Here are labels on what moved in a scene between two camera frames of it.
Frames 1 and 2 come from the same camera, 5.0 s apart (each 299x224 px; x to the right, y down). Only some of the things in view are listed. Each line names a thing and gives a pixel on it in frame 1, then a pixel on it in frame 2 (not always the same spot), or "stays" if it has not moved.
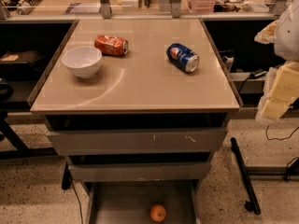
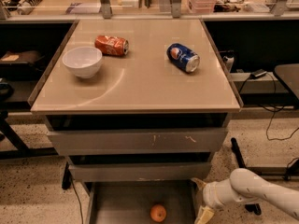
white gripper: (288, 36) to (209, 194)
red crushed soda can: (111, 45) stays
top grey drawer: (207, 140) stays
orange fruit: (158, 213) stays
